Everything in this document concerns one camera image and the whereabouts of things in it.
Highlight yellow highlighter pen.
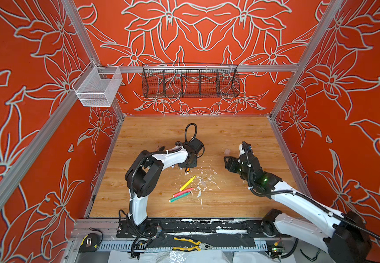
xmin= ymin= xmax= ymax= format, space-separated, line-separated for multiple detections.
xmin=180 ymin=176 xmax=195 ymax=191

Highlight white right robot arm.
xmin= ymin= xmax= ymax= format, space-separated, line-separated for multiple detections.
xmin=224 ymin=142 xmax=380 ymax=263

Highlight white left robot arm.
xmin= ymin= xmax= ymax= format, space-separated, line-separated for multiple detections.
xmin=125 ymin=123 xmax=205 ymax=233

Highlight pink highlighter pen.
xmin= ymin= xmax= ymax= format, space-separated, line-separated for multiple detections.
xmin=172 ymin=187 xmax=194 ymax=198

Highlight green highlighter pen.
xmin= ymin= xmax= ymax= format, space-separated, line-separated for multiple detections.
xmin=169 ymin=192 xmax=191 ymax=203

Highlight white mesh basket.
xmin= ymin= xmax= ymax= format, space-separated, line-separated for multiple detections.
xmin=72 ymin=61 xmax=123 ymax=107

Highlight left tape measure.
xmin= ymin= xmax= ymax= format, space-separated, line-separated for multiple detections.
xmin=79 ymin=233 xmax=102 ymax=253

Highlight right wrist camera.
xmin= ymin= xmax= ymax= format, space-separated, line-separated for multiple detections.
xmin=239 ymin=141 xmax=252 ymax=163

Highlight black wire basket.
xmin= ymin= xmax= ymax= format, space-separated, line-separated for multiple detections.
xmin=142 ymin=62 xmax=240 ymax=99

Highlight yellow handled pliers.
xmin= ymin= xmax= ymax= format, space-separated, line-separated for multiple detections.
xmin=172 ymin=237 xmax=213 ymax=252

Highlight grey cable duct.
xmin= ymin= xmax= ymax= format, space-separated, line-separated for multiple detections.
xmin=96 ymin=239 xmax=268 ymax=253

